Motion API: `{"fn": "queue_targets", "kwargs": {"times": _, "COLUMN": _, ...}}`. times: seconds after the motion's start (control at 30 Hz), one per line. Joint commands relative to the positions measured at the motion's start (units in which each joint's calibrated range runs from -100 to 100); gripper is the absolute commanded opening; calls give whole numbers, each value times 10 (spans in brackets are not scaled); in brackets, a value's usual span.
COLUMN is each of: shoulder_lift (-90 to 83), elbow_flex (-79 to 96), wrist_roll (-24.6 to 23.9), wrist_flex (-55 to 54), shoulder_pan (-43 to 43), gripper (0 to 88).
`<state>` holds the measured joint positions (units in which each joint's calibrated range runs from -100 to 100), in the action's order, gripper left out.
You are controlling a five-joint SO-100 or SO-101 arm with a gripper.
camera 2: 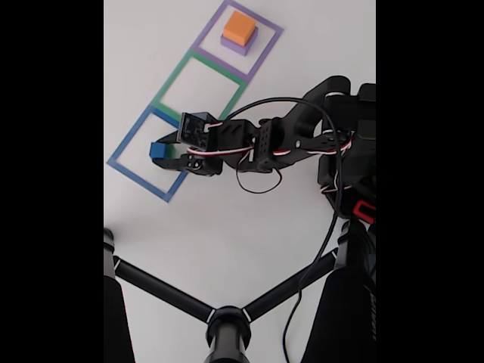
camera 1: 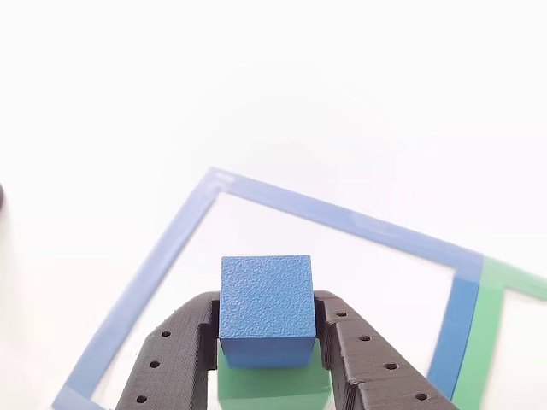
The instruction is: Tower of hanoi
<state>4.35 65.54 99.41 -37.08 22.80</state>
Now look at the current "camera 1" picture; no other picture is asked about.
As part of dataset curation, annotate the green cube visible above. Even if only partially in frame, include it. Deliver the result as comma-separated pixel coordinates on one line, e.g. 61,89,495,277
216,341,334,410

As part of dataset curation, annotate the small blue cube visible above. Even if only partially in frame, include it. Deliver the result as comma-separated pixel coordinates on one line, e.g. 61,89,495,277
217,255,317,370

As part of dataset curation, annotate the green tape square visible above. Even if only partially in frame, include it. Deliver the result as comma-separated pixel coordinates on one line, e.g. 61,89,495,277
450,255,547,410

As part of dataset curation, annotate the blue tape square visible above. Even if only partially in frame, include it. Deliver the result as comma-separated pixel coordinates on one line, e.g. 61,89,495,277
50,166,486,410

